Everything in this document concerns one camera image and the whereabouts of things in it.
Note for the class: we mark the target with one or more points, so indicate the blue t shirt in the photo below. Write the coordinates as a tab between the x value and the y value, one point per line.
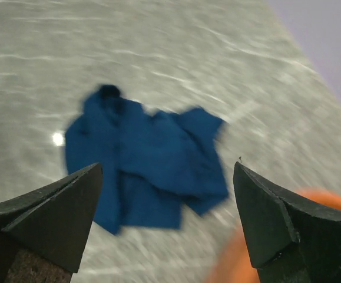
152	164

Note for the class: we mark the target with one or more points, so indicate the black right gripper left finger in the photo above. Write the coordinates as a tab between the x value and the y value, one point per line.
43	233

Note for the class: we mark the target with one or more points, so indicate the orange plastic basket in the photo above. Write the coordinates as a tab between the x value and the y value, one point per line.
233	265

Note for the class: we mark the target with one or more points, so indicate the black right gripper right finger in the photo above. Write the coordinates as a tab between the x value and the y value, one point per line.
289	237

